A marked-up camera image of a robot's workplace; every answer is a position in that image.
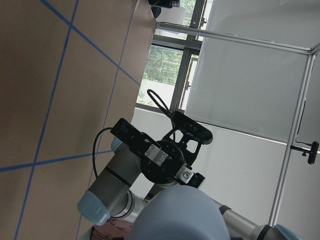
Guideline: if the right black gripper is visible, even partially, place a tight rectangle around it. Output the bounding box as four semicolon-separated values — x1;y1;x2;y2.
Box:
111;118;205;189

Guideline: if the black tripod camera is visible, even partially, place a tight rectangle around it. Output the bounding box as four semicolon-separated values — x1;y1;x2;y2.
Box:
290;141;319;165

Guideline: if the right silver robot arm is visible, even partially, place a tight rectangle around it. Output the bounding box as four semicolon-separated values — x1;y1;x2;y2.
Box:
77;114;298;240

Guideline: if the blue plastic cup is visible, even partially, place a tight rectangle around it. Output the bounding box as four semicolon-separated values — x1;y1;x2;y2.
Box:
128;185;231;240

